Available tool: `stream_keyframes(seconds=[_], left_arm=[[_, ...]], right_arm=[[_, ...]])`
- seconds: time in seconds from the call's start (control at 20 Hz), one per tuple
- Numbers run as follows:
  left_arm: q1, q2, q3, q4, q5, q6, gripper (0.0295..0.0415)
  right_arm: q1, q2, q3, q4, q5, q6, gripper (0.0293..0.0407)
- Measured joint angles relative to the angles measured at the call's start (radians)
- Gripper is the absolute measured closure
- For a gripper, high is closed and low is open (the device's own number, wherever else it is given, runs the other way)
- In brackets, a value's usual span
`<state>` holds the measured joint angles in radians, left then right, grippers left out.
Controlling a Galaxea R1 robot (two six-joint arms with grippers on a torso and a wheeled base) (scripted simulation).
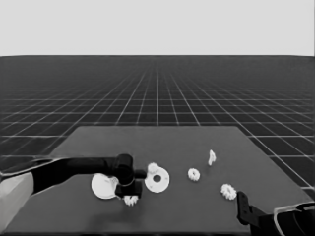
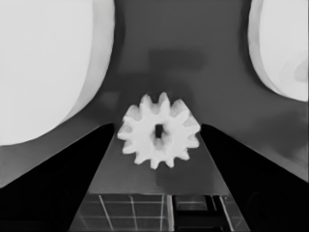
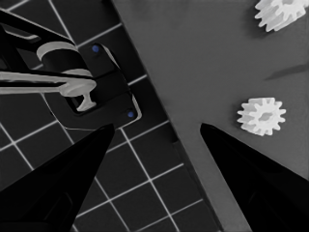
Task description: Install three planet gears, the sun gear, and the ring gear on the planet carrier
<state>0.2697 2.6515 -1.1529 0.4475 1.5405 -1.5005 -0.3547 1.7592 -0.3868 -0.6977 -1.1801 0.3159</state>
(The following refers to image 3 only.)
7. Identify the white toothed gear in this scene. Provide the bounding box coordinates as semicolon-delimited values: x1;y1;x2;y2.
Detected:
254;0;309;33
237;97;287;137

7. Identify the dark robot body with pale edges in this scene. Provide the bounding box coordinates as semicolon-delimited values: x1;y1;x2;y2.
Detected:
0;8;143;131

